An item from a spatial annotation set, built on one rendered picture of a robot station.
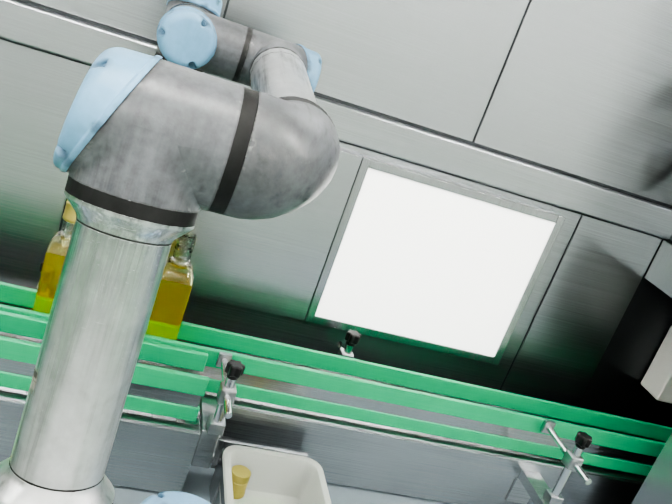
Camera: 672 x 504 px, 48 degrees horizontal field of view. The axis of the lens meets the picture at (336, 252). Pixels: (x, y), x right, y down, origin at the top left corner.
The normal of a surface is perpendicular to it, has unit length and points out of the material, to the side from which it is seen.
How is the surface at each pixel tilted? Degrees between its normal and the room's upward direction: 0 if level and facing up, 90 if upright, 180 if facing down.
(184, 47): 90
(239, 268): 90
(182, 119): 64
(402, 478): 90
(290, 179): 87
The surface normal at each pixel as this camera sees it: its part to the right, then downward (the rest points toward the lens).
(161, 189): 0.48, 0.27
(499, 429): 0.18, 0.38
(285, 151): 0.58, 0.04
